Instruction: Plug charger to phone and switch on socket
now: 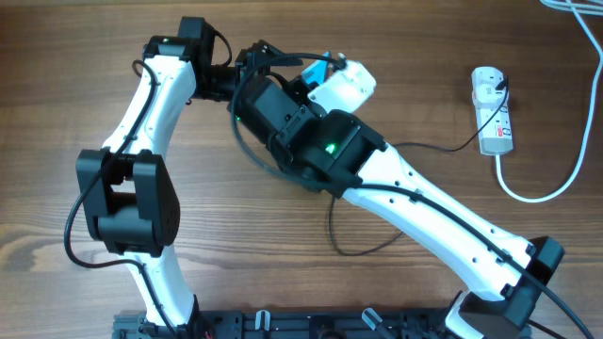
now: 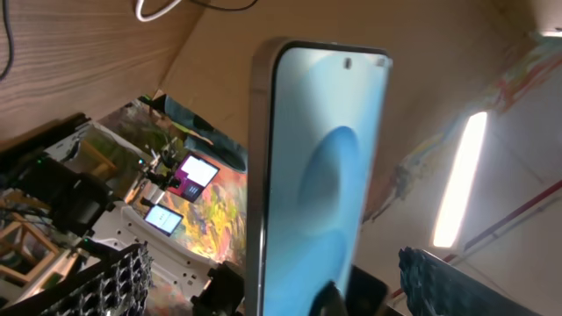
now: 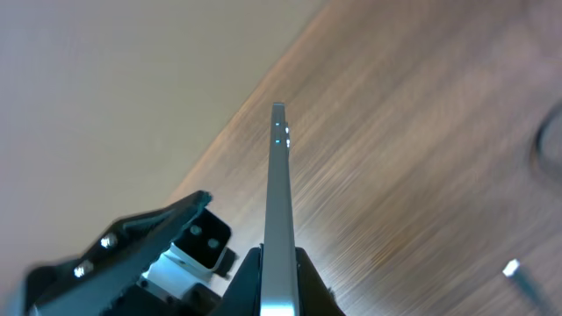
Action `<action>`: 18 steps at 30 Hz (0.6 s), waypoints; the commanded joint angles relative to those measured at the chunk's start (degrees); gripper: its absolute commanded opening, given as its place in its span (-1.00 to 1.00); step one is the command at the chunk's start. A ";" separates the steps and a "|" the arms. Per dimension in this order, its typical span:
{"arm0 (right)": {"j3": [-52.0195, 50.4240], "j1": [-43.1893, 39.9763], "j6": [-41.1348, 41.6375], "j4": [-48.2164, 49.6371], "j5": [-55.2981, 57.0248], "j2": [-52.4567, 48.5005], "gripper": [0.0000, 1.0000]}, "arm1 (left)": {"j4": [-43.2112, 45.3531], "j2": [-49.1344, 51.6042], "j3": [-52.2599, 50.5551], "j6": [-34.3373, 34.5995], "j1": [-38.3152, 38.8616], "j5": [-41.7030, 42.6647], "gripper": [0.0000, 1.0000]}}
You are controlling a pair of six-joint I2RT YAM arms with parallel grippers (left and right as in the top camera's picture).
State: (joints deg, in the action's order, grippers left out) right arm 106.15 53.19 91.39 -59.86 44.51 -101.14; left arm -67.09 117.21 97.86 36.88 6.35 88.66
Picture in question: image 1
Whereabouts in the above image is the teal Galaxy smartphone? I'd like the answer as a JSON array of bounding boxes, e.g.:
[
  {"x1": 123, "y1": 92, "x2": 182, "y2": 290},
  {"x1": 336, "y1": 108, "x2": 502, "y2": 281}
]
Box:
[{"x1": 301, "y1": 59, "x2": 330, "y2": 89}]

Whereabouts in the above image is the black USB charging cable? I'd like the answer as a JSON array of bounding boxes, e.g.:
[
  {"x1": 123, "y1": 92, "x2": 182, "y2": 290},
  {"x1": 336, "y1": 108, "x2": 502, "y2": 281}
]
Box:
[{"x1": 327, "y1": 53, "x2": 510, "y2": 257}]

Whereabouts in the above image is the white power strip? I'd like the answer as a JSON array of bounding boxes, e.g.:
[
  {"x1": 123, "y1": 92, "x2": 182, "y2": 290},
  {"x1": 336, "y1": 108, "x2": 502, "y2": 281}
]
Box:
[{"x1": 471, "y1": 66, "x2": 513, "y2": 156}]

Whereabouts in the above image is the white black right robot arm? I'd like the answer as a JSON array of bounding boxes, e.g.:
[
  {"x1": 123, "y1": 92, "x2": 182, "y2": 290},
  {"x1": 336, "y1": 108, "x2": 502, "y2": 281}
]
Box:
[{"x1": 230, "y1": 70, "x2": 564, "y2": 338}]

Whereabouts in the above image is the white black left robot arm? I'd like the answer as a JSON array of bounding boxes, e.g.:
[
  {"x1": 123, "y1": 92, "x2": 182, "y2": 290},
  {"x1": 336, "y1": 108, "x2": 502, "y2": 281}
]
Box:
[{"x1": 64, "y1": 17, "x2": 301, "y2": 338}]

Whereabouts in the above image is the white USB charger plug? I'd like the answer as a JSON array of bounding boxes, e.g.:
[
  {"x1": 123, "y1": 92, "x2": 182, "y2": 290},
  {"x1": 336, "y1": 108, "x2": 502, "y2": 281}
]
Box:
[{"x1": 472, "y1": 81, "x2": 506, "y2": 107}]

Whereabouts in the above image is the black left camera cable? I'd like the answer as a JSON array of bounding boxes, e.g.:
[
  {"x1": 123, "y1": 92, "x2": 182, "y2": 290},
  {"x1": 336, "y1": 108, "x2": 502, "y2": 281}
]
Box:
[{"x1": 63, "y1": 58, "x2": 183, "y2": 339}]

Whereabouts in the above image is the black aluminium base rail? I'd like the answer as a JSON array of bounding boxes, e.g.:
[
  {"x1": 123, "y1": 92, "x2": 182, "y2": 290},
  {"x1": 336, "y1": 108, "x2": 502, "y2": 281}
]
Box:
[{"x1": 111, "y1": 308, "x2": 453, "y2": 339}]

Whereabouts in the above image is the white power strip cord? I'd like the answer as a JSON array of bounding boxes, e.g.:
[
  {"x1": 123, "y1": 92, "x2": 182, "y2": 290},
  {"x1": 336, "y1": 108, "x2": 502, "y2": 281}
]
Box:
[{"x1": 494, "y1": 0, "x2": 603, "y2": 204}]

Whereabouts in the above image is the white cables top corner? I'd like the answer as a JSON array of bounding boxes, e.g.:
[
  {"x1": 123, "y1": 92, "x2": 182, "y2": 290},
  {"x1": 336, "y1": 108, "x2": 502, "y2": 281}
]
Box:
[{"x1": 539, "y1": 0, "x2": 603, "y2": 18}]

